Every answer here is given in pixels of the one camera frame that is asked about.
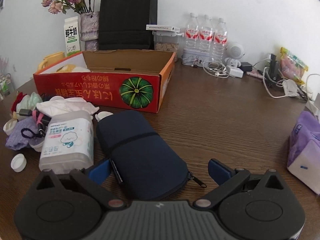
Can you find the purple knit drawstring pouch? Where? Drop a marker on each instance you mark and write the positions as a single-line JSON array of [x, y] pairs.
[[15, 141]]

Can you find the yellow snack packet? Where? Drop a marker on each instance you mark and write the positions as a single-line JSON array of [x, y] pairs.
[[292, 67]]

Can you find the white bottle cap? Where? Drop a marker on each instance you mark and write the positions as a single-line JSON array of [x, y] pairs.
[[18, 162], [102, 114]]

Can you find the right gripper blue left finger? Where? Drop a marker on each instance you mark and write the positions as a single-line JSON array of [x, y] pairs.
[[90, 181]]

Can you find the red pumpkin cardboard box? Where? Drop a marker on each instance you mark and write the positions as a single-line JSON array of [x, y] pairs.
[[130, 79]]

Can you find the purple textured vase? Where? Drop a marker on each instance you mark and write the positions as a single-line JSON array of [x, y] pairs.
[[89, 30]]

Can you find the purple tissue pack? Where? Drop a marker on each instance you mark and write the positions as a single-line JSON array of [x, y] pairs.
[[303, 158]]

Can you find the white charger block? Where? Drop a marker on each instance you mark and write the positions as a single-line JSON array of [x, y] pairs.
[[234, 72]]

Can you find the water bottle red label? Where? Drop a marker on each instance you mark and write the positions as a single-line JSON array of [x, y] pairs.
[[206, 34], [220, 40], [191, 32]]

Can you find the white green milk carton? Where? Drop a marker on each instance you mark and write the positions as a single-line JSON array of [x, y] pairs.
[[72, 37]]

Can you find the cotton swab plastic box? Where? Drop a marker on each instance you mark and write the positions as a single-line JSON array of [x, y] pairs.
[[68, 144]]

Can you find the decorated tin box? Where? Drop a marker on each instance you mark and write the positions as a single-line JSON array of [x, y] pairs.
[[195, 58]]

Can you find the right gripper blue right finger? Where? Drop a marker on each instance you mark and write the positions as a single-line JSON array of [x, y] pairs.
[[229, 182]]

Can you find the black phone stand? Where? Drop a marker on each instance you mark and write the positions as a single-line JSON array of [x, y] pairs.
[[273, 69]]

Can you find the navy zip pouch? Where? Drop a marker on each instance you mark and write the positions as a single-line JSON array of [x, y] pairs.
[[146, 167]]

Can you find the white face mask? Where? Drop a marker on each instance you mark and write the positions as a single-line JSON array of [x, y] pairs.
[[290, 88]]

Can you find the flat white box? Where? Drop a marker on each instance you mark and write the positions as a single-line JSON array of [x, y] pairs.
[[157, 27]]

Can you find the red fabric rose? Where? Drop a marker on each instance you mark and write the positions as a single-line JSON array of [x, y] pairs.
[[18, 99]]

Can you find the yellow white plush toy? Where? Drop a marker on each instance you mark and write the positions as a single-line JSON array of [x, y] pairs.
[[71, 68]]

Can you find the white wired earphones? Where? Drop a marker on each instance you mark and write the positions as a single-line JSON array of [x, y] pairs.
[[215, 69]]

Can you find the white round robot toy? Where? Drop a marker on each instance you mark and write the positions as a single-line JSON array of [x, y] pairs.
[[234, 52]]

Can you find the black paper bag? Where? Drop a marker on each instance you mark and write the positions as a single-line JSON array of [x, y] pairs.
[[122, 24]]

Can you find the black power adapter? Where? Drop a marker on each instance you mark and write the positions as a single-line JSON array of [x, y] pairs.
[[246, 67]]

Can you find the white round lid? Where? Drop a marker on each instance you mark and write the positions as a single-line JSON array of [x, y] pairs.
[[9, 126]]

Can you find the green puff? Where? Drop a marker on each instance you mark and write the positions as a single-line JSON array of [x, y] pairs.
[[29, 102]]

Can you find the braided cable pink tie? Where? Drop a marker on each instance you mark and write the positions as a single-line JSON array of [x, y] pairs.
[[42, 122]]

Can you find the yellow ceramic mug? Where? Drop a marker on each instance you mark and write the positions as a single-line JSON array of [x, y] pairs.
[[51, 59]]

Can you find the white tissue pack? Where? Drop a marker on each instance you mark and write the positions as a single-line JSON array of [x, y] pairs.
[[58, 105]]

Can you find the clear jar of nuts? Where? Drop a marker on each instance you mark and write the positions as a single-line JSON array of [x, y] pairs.
[[167, 41]]

